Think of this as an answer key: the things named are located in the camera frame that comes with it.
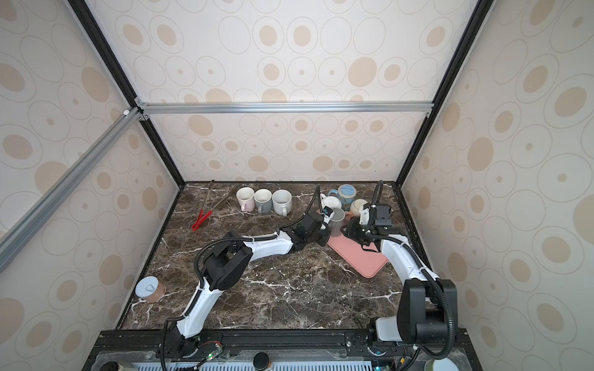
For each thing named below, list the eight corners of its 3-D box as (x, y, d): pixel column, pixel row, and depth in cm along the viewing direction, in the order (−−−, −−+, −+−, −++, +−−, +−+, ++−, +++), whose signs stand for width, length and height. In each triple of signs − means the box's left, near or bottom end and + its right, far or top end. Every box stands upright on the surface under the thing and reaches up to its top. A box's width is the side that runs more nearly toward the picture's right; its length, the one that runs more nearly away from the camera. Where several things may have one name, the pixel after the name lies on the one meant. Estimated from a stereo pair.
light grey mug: (255, 220, 107) (251, 206, 99) (258, 203, 114) (254, 188, 106) (271, 220, 107) (269, 206, 99) (273, 203, 114) (271, 188, 106)
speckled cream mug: (273, 221, 107) (271, 208, 100) (275, 201, 115) (273, 188, 108) (291, 221, 107) (290, 208, 100) (292, 201, 115) (291, 188, 108)
